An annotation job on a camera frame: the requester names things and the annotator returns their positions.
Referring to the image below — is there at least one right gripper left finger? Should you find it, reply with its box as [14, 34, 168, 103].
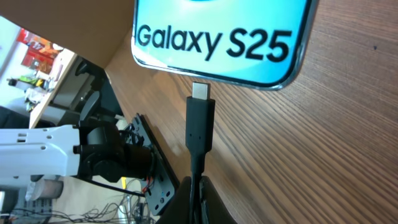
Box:
[156, 177, 192, 224]

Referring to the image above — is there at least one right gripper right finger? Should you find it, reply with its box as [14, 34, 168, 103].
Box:
[200, 176, 237, 224]

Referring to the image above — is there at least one black USB-C charging cable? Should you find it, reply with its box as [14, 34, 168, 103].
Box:
[185, 82, 216, 224]

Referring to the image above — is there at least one Galaxy S25 smartphone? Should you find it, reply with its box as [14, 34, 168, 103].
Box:
[131, 0, 318, 91]

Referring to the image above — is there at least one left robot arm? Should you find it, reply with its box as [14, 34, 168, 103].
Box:
[1, 121, 155, 182]

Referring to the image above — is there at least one cluttered background desk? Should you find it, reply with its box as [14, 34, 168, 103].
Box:
[16, 28, 78, 129]

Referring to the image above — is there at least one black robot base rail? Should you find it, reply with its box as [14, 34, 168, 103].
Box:
[126, 114, 180, 215]

